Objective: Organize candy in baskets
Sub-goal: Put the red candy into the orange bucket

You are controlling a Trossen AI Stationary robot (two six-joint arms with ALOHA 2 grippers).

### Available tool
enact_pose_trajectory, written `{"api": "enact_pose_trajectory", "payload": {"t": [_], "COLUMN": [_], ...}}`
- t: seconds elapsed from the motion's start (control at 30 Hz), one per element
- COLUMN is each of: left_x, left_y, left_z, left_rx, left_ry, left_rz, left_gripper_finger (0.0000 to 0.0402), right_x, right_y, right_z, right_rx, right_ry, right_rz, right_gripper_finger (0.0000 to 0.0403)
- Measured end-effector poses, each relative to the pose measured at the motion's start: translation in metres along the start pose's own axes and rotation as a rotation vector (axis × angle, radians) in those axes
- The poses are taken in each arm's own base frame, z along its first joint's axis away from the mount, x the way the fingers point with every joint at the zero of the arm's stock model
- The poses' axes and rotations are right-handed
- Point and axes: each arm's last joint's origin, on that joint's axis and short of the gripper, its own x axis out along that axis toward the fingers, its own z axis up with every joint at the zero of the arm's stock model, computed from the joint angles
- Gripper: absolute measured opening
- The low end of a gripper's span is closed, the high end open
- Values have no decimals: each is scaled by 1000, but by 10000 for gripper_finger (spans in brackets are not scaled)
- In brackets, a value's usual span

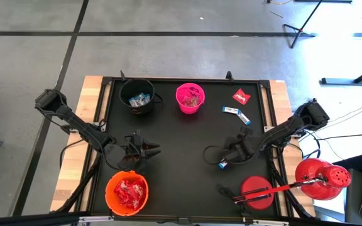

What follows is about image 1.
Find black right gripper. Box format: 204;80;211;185
219;136;257;168

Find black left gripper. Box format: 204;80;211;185
104;132;162;173

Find red Skittles candy pack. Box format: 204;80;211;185
131;181;146;198
114;180;133;198
118;193;133;207
127;195;145;210
232;88;251;106

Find pink plastic bucket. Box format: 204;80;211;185
175;82;206;116

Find black pumpkin face bucket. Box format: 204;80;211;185
119;78;163;116

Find orange pumpkin face bucket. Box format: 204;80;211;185
104;169;150;217

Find red desk lamp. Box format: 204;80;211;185
233;158;353;211

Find black desk foot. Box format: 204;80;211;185
321;61;362;86

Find black tripod stand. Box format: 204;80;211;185
282;0;324;50

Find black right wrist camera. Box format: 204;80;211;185
238;125;254;137

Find black aluminium table frame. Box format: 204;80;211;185
50;75;317;225

